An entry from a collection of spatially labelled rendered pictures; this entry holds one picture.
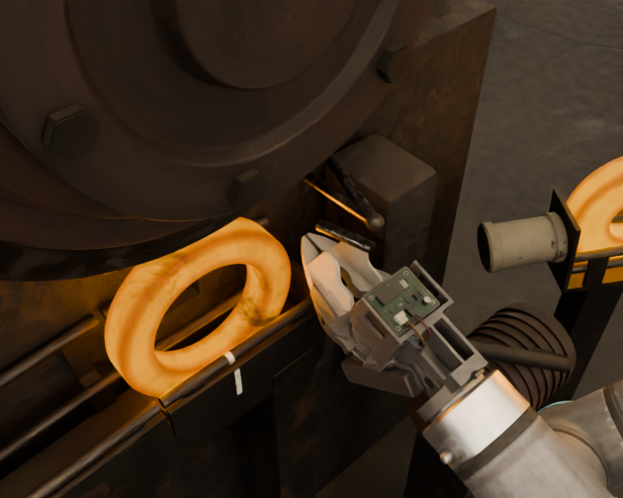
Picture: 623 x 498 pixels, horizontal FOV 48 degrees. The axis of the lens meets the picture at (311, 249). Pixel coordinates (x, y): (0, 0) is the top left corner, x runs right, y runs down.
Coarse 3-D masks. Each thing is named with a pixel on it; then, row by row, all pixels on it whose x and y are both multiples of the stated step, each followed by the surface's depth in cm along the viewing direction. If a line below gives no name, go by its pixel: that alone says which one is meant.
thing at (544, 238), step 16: (480, 224) 84; (496, 224) 83; (512, 224) 82; (528, 224) 82; (544, 224) 82; (560, 224) 81; (480, 240) 85; (496, 240) 81; (512, 240) 81; (528, 240) 81; (544, 240) 81; (560, 240) 81; (480, 256) 86; (496, 256) 81; (512, 256) 81; (528, 256) 82; (544, 256) 82; (560, 256) 82
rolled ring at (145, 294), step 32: (256, 224) 65; (192, 256) 58; (224, 256) 61; (256, 256) 64; (128, 288) 58; (160, 288) 58; (256, 288) 69; (288, 288) 70; (128, 320) 58; (160, 320) 60; (224, 320) 72; (256, 320) 70; (128, 352) 59; (160, 352) 67; (192, 352) 69; (224, 352) 70; (160, 384) 65
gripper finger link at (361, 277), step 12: (312, 240) 71; (324, 240) 71; (336, 252) 70; (348, 252) 69; (360, 252) 68; (348, 264) 70; (360, 264) 69; (348, 276) 70; (360, 276) 70; (372, 276) 68; (348, 288) 70; (360, 288) 69; (372, 288) 69
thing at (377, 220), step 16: (336, 160) 60; (336, 176) 58; (320, 192) 58; (336, 192) 56; (352, 192) 55; (352, 208) 54; (368, 208) 53; (320, 224) 56; (368, 224) 52; (352, 240) 55; (368, 240) 55
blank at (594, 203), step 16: (592, 176) 79; (608, 176) 77; (576, 192) 80; (592, 192) 78; (608, 192) 77; (576, 208) 80; (592, 208) 79; (608, 208) 79; (592, 224) 81; (608, 224) 81; (592, 240) 82; (608, 240) 83
